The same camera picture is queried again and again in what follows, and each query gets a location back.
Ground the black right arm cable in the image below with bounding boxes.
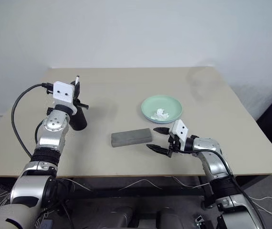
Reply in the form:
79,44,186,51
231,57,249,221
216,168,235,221
179,147,268,229

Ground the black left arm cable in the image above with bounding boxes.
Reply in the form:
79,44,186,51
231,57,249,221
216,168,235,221
11,82,55,158

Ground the white tissue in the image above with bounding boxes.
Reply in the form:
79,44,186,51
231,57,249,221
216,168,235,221
150,108,170,121

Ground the black cylindrical pen holder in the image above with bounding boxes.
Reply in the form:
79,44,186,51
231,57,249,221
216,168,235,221
69,104,88,131

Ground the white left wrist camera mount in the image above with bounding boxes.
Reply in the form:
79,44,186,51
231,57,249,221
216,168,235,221
52,81,77,115

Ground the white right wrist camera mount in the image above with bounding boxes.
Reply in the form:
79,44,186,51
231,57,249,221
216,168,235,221
171,119,190,144

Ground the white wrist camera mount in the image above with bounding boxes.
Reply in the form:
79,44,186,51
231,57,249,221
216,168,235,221
171,119,190,144
52,81,77,115

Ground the grey glasses case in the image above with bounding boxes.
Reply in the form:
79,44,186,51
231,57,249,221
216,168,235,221
111,128,153,148

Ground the black table frame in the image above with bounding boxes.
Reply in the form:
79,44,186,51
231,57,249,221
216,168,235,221
54,176,214,199

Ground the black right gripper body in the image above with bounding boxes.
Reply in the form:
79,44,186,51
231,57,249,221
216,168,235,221
167,133,182,158

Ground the blue plate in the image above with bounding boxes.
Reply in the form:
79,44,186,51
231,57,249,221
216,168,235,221
147,117,179,125

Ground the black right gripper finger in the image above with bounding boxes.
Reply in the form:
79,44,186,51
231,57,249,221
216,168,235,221
146,144,173,159
153,127,170,135

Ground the green plate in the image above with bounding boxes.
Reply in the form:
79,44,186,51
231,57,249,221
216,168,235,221
141,94,183,123

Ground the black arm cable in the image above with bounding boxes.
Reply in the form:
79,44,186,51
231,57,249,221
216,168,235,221
11,82,55,158
179,147,268,229

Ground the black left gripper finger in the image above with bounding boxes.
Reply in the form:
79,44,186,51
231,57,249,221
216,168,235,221
75,100,90,110
74,80,82,100

